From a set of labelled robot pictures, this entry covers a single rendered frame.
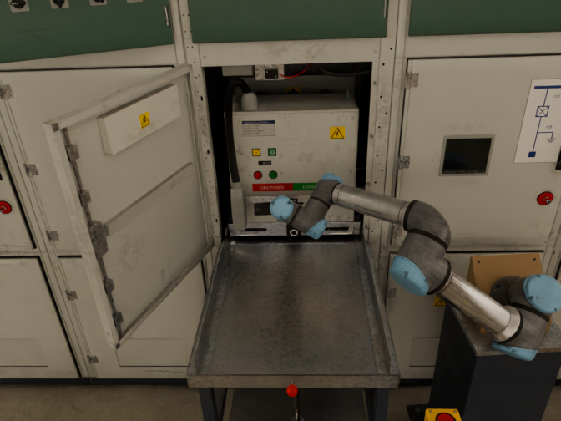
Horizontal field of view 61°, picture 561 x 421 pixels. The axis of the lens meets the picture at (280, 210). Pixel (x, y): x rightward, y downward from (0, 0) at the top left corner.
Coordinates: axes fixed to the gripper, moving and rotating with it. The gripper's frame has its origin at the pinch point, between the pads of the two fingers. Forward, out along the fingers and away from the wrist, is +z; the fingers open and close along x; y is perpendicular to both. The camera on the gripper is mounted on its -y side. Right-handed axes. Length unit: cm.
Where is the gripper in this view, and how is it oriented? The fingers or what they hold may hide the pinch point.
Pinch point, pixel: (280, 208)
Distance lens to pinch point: 187.9
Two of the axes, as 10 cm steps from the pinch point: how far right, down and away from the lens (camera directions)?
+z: 0.5, 0.0, 10.0
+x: -0.2, -10.0, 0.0
